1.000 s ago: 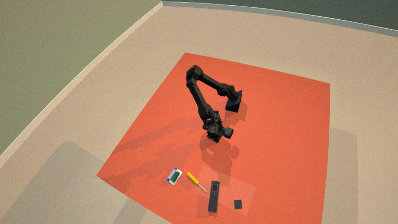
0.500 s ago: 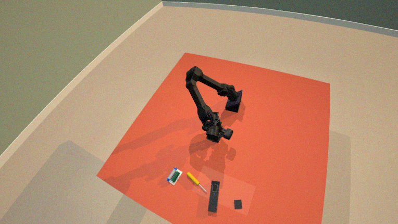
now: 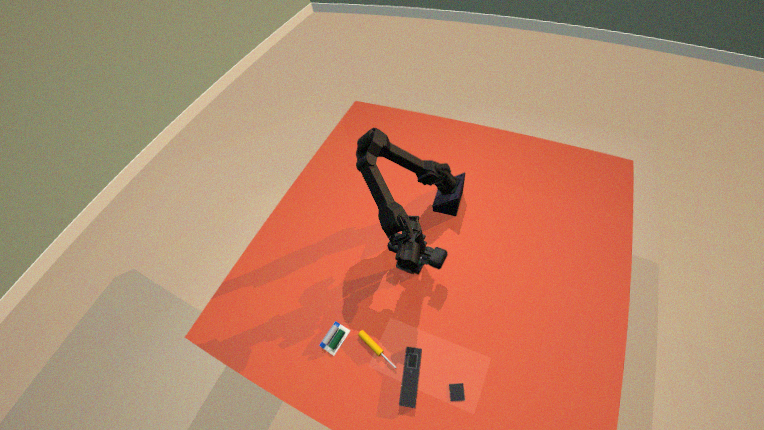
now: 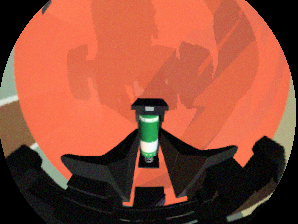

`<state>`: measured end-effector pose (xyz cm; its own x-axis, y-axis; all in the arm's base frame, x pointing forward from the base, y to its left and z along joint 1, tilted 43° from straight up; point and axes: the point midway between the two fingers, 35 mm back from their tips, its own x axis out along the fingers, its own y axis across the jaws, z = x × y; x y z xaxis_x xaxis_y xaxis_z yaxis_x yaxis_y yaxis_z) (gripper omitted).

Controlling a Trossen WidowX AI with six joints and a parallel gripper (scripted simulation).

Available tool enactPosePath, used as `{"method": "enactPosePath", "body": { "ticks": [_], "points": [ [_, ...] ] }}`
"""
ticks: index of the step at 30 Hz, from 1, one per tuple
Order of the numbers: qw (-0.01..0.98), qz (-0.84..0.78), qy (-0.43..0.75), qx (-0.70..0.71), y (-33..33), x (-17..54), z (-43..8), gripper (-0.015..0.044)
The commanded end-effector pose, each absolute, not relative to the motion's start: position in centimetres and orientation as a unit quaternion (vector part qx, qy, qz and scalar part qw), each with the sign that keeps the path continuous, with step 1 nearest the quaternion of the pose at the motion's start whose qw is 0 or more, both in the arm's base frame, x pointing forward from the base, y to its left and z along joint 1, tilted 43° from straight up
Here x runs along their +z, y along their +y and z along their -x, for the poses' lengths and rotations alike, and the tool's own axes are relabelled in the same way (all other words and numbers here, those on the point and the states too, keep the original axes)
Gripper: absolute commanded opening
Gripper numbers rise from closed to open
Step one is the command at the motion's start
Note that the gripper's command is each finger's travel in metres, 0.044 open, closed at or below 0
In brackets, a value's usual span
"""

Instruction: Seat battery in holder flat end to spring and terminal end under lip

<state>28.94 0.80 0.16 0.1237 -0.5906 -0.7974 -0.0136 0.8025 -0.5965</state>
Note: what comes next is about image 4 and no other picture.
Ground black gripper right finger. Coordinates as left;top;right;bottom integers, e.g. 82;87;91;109
158;127;238;198

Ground green and white battery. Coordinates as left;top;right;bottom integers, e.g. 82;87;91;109
140;116;160;157

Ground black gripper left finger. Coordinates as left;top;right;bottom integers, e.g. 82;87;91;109
60;128;140;202

